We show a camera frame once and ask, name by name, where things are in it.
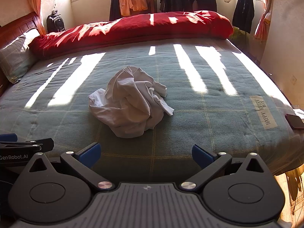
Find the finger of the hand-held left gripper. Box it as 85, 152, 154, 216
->
0, 134, 18, 143
0, 138, 55, 153

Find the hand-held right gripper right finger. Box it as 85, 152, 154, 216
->
179, 144, 264, 192

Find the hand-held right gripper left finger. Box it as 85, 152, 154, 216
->
29, 142, 115, 192

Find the white printed t-shirt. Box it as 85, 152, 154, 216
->
88, 65, 174, 139

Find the green plaid pillow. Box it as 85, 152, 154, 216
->
0, 28, 41, 84

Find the wooden headboard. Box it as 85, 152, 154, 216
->
0, 12, 42, 95

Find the black backpack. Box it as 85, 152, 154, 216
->
46, 11, 66, 33

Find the red duvet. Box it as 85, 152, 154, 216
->
30, 11, 234, 60

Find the orange cloth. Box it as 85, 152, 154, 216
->
119, 0, 148, 17

